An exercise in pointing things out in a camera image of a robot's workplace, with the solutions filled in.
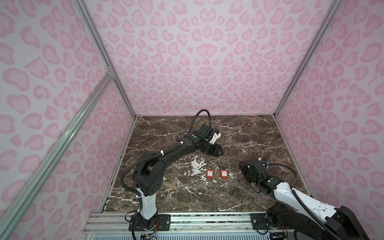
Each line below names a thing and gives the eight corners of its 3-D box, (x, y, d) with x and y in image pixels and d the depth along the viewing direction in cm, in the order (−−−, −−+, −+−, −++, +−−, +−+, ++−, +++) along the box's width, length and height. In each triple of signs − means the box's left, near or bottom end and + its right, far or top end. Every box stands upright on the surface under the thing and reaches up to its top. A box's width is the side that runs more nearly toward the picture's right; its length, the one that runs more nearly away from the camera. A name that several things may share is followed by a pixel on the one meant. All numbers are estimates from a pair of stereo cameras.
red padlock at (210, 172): (206, 178, 90) (206, 176, 88) (205, 165, 95) (205, 163, 94) (214, 178, 90) (214, 176, 88) (213, 165, 95) (213, 163, 94)
